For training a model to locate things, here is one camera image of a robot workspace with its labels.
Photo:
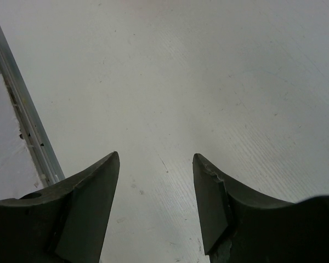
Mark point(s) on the aluminium table frame rail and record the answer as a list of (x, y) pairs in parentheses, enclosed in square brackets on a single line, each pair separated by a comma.
[(31, 127)]

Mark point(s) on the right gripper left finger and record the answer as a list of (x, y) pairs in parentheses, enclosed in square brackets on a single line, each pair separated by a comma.
[(65, 222)]

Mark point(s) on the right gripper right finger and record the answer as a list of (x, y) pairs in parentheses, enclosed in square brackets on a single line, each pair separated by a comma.
[(240, 224)]

